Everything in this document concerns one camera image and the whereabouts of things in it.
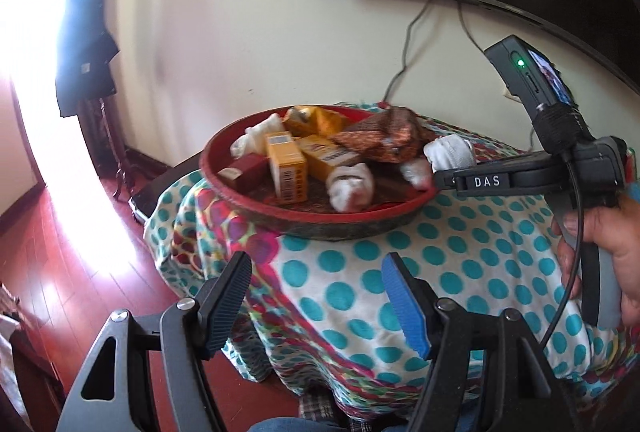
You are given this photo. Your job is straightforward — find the dark hanging coat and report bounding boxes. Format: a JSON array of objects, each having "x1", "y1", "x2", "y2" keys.
[{"x1": 54, "y1": 0, "x2": 121, "y2": 119}]

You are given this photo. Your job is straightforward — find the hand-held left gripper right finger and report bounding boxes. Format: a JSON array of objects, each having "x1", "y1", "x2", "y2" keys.
[{"x1": 380, "y1": 253, "x2": 583, "y2": 432}]

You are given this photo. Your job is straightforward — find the small white sock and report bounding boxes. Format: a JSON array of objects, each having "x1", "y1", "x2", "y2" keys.
[{"x1": 400, "y1": 135, "x2": 476, "y2": 189}]

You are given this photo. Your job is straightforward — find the clear bag of white stuff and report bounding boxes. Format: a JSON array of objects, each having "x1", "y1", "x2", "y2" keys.
[{"x1": 325, "y1": 161, "x2": 376, "y2": 213}]

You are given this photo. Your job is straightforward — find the plaid cloth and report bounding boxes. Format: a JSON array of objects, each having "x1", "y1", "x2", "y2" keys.
[{"x1": 299, "y1": 391, "x2": 353, "y2": 424}]

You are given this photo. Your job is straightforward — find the brown snack packet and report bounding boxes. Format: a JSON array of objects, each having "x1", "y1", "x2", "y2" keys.
[{"x1": 332, "y1": 106, "x2": 436, "y2": 164}]

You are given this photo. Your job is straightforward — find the large yellow barcode box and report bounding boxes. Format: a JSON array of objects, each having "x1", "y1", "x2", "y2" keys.
[{"x1": 265, "y1": 132, "x2": 309, "y2": 204}]

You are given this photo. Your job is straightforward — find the dark flat panel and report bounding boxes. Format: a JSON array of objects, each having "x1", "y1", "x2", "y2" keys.
[{"x1": 129, "y1": 156, "x2": 203, "y2": 224}]

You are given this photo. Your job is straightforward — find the polka dot blanket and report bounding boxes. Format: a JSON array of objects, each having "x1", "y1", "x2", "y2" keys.
[{"x1": 142, "y1": 101, "x2": 640, "y2": 418}]

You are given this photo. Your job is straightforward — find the round red tray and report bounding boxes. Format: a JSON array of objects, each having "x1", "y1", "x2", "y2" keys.
[{"x1": 199, "y1": 105, "x2": 443, "y2": 240}]

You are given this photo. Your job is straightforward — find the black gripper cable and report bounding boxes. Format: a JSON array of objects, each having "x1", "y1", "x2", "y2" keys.
[{"x1": 537, "y1": 152, "x2": 587, "y2": 349}]

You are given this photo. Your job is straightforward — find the dark wooden coat rack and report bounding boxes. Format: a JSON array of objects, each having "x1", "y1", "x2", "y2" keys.
[{"x1": 72, "y1": 0, "x2": 138, "y2": 200}]

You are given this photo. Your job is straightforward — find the yellow snack packet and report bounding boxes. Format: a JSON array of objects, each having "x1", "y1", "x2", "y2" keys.
[{"x1": 284, "y1": 105, "x2": 352, "y2": 136}]

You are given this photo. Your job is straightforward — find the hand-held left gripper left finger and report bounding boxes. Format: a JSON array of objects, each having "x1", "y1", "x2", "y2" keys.
[{"x1": 55, "y1": 251, "x2": 253, "y2": 432}]

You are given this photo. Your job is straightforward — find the dark wooden furniture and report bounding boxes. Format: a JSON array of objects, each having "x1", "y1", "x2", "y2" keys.
[{"x1": 0, "y1": 281, "x2": 67, "y2": 432}]

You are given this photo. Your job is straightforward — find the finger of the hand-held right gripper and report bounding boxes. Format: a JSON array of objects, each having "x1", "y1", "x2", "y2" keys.
[
  {"x1": 432, "y1": 162, "x2": 568, "y2": 199},
  {"x1": 495, "y1": 151, "x2": 568, "y2": 174}
]

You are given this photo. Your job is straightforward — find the small yellow box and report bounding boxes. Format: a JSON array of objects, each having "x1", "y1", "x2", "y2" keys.
[{"x1": 299, "y1": 135, "x2": 362, "y2": 183}]

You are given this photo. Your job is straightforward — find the large white sock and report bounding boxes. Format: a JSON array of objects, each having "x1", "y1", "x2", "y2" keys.
[{"x1": 230, "y1": 112, "x2": 292, "y2": 158}]

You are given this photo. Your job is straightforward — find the dark red box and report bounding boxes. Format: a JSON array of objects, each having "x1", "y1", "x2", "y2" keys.
[{"x1": 217, "y1": 155, "x2": 271, "y2": 193}]

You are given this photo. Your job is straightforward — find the person's right hand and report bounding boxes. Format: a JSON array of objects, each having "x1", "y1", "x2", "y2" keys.
[{"x1": 551, "y1": 193, "x2": 640, "y2": 329}]

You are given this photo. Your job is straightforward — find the black television cable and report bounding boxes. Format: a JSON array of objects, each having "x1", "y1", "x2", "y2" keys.
[
  {"x1": 381, "y1": 0, "x2": 435, "y2": 107},
  {"x1": 456, "y1": 0, "x2": 490, "y2": 56}
]

